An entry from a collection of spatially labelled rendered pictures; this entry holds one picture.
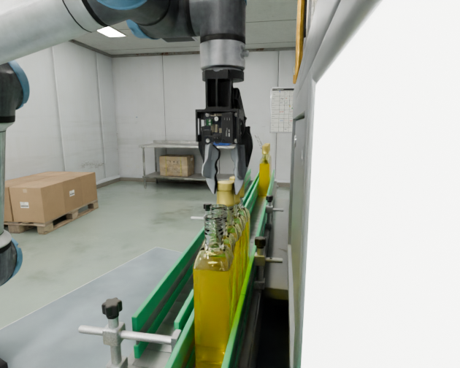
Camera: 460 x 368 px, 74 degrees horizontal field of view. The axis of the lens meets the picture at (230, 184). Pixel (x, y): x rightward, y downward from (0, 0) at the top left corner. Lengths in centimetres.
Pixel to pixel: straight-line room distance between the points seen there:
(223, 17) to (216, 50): 5
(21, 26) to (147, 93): 656
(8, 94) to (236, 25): 46
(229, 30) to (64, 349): 79
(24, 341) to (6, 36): 72
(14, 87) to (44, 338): 60
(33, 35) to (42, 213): 373
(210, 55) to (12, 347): 81
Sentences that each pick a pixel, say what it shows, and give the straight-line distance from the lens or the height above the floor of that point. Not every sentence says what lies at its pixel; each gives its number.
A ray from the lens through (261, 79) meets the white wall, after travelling 644.
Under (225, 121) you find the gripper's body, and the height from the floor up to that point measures 128.
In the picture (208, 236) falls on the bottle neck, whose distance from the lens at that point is 46.
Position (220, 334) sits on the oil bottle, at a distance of 52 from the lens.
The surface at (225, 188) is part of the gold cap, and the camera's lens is 56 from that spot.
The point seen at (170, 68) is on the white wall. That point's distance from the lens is 689.
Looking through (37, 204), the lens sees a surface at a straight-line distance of 418.
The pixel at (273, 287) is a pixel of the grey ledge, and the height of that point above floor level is 88.
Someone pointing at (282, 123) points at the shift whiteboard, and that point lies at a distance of 635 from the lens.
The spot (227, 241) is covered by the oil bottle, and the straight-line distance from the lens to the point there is 52.
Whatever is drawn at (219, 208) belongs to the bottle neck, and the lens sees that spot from 51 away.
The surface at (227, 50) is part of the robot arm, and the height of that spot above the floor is 139.
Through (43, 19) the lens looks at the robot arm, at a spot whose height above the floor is 141.
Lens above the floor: 128
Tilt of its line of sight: 11 degrees down
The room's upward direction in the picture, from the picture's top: straight up
